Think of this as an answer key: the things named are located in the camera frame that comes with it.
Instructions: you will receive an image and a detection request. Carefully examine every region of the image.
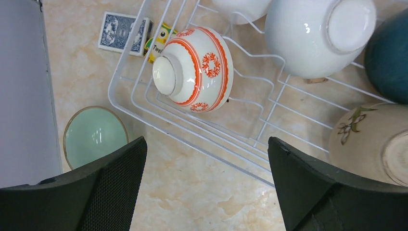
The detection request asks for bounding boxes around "small white bowl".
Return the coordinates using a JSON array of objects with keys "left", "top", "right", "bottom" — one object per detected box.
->
[{"left": 212, "top": 0, "right": 272, "bottom": 25}]

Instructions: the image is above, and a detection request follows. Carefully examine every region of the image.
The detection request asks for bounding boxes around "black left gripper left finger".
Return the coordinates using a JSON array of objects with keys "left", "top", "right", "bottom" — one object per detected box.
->
[{"left": 0, "top": 137, "right": 148, "bottom": 231}]

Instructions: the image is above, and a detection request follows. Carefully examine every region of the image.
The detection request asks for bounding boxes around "beige flower pattern bowl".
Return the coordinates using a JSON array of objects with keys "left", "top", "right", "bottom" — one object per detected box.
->
[{"left": 329, "top": 103, "right": 408, "bottom": 186}]

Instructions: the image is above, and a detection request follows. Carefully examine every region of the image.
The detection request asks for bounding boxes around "light green celadon bowl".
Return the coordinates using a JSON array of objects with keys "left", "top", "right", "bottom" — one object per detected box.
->
[{"left": 63, "top": 106, "right": 129, "bottom": 170}]

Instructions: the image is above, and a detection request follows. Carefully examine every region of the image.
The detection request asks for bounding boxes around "blue playing card box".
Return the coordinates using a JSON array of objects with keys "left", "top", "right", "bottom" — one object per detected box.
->
[{"left": 98, "top": 12, "right": 153, "bottom": 56}]

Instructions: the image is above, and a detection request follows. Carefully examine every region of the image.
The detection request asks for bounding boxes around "small wooden block under rack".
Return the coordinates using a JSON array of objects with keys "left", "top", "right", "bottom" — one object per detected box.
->
[{"left": 306, "top": 77, "right": 328, "bottom": 84}]

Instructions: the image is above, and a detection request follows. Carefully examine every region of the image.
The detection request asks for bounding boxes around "white orange pattern bowl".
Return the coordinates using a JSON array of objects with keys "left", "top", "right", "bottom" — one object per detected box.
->
[{"left": 152, "top": 26, "right": 234, "bottom": 113}]

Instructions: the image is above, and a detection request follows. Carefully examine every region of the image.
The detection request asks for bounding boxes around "yellow owl card box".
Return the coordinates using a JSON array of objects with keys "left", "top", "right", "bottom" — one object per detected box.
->
[{"left": 144, "top": 23, "right": 171, "bottom": 63}]

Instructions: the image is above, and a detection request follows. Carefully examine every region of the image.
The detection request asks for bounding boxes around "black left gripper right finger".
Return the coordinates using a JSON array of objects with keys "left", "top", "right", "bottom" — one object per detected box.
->
[{"left": 268, "top": 137, "right": 408, "bottom": 231}]

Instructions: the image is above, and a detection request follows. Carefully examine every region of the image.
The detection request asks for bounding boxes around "large white bowl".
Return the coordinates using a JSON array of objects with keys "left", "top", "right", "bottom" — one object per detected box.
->
[{"left": 265, "top": 0, "right": 377, "bottom": 79}]

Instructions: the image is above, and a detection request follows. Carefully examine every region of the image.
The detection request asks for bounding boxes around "dark teal bowl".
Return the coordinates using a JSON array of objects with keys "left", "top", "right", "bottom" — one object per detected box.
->
[{"left": 364, "top": 9, "right": 408, "bottom": 104}]

